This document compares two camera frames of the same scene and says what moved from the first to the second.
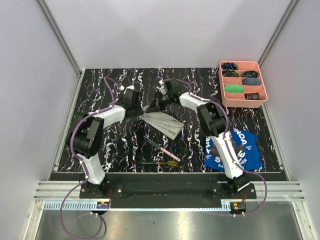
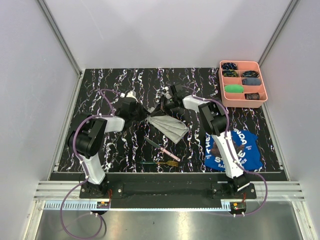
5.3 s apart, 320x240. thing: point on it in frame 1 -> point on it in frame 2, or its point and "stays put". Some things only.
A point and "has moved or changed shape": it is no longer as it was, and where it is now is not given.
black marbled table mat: x=133 y=147 stays put
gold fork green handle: x=173 y=163 stays put
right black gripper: x=153 y=107 -> x=162 y=111
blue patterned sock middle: x=229 y=73 stays put
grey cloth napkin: x=161 y=123 has moved or changed shape
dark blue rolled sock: x=251 y=81 stays put
